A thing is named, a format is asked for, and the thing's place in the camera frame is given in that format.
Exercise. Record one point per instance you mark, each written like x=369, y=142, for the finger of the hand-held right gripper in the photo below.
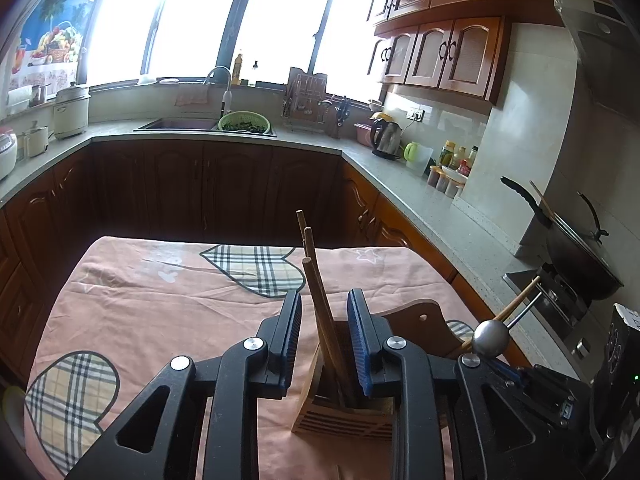
x=512, y=372

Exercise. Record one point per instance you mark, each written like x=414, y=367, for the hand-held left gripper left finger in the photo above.
x=290, y=340

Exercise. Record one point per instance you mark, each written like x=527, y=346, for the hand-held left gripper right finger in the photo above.
x=361, y=340

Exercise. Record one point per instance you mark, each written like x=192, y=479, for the metal spoon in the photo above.
x=490, y=338

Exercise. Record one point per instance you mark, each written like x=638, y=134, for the wooden utensil holder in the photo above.
x=320, y=416

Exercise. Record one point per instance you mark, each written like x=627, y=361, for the gas stove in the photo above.
x=555, y=295

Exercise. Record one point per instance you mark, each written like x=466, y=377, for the black wok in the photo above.
x=585, y=265

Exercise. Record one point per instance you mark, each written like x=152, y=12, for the pink plaid-heart tablecloth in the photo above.
x=150, y=310

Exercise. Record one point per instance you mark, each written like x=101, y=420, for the glass wok lid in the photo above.
x=596, y=233

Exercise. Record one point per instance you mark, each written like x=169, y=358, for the spice jar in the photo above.
x=443, y=182
x=452, y=188
x=434, y=176

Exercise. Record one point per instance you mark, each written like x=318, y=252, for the clear measuring jug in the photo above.
x=424, y=160

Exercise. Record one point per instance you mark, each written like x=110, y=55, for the green cup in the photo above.
x=412, y=153

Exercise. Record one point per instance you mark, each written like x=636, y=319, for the steel electric kettle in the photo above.
x=387, y=138

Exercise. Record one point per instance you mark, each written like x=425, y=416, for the pink container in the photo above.
x=362, y=135

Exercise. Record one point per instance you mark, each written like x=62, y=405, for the yellow-cap condiment bottle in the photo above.
x=460, y=157

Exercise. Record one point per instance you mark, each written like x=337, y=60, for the green colander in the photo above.
x=245, y=123

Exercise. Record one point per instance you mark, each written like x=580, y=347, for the knife block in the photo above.
x=340, y=116

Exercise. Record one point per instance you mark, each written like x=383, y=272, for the kitchen sink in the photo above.
x=180, y=124

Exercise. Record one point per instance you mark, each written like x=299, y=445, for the dish rack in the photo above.
x=305, y=97

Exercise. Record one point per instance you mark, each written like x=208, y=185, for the chrome kitchen faucet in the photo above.
x=220, y=76

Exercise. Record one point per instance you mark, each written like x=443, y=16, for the yellow oil bottle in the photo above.
x=238, y=67

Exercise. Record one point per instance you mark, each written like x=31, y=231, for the wooden upper cabinets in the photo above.
x=430, y=55

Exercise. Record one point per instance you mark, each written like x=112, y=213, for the white rice cooker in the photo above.
x=71, y=112

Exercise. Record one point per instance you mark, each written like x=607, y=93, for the steel range hood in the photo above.
x=600, y=50

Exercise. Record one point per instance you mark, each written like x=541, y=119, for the white round appliance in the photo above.
x=6, y=154

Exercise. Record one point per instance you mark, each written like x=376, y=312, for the wall socket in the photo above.
x=415, y=114

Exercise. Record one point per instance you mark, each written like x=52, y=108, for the fruit wall poster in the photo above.
x=50, y=45

